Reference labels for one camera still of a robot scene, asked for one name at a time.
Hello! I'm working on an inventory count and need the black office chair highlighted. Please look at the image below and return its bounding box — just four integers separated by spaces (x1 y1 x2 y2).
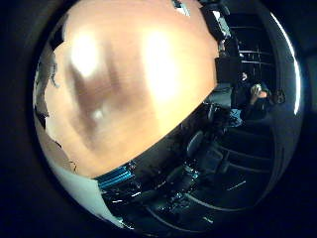
164 129 232 189

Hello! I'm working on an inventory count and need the person in dark clothes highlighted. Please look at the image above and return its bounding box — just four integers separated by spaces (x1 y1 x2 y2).
230 70 287 128

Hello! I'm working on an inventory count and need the black computer monitor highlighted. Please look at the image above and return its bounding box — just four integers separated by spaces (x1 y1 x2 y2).
200 2 233 43

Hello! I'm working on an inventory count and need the blue metal rail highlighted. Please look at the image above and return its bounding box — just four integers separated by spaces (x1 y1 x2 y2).
95 165 135 191

